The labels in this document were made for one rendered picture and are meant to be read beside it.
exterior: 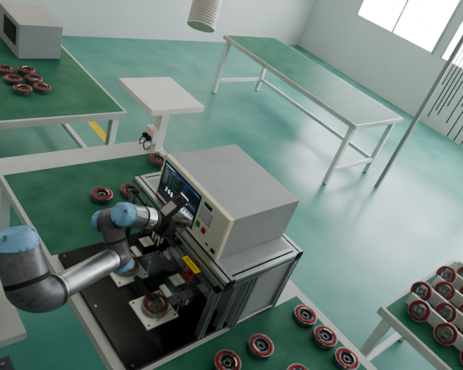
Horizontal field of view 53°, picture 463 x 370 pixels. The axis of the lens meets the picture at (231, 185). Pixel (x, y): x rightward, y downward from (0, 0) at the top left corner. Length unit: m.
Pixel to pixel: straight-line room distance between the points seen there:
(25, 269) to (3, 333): 0.68
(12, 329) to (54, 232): 0.54
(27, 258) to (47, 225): 1.05
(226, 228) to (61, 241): 0.88
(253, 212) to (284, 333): 0.66
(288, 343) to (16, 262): 1.27
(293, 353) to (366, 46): 7.05
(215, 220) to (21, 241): 0.72
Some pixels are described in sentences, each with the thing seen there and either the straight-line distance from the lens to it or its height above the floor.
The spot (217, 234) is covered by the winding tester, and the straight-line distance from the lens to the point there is 1.73.
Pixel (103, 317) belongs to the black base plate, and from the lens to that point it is 1.95.
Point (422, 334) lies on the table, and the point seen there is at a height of 0.75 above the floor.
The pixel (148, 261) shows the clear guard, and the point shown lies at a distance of 1.77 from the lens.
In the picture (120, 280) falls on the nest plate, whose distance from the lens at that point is 2.07.
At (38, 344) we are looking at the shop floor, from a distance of 2.81.
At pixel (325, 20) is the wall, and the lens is 9.14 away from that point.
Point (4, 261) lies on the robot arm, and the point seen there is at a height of 1.37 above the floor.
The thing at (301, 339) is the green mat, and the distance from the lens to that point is 2.18.
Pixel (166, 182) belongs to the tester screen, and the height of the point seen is 1.21.
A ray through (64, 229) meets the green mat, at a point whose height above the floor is 0.75.
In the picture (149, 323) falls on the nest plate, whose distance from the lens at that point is 1.95.
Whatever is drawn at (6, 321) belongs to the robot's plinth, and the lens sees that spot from 1.96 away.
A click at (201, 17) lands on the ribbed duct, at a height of 1.63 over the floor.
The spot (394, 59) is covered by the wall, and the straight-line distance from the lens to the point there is 8.34.
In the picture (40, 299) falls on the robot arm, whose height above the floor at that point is 1.30.
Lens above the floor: 2.31
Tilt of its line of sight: 33 degrees down
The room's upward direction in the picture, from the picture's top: 20 degrees clockwise
